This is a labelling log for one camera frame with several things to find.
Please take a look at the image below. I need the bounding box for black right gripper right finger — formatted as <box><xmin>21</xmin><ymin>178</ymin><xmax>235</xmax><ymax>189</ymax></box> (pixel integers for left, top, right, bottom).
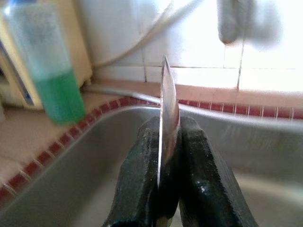
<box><xmin>176</xmin><ymin>115</ymin><xmax>260</xmax><ymax>227</ymax></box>

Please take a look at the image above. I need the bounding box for steel kitchen faucet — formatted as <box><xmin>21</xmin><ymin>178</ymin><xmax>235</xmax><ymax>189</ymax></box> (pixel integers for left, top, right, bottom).
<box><xmin>216</xmin><ymin>0</ymin><xmax>285</xmax><ymax>52</ymax></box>

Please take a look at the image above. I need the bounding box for white water hose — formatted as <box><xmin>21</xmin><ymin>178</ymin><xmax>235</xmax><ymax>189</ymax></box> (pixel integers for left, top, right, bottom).
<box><xmin>94</xmin><ymin>0</ymin><xmax>199</xmax><ymax>68</ymax></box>

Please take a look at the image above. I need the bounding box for large stainless steel sink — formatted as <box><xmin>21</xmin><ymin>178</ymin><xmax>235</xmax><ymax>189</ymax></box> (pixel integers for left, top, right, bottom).
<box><xmin>0</xmin><ymin>105</ymin><xmax>303</xmax><ymax>227</ymax></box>

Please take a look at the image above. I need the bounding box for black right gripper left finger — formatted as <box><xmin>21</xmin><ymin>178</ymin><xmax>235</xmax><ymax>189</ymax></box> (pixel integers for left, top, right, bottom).
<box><xmin>100</xmin><ymin>115</ymin><xmax>164</xmax><ymax>227</ymax></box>

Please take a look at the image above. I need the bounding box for green soap bottle blue cap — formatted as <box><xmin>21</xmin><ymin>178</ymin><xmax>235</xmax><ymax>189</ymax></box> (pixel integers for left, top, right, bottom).
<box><xmin>2</xmin><ymin>2</ymin><xmax>87</xmax><ymax>126</ymax></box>

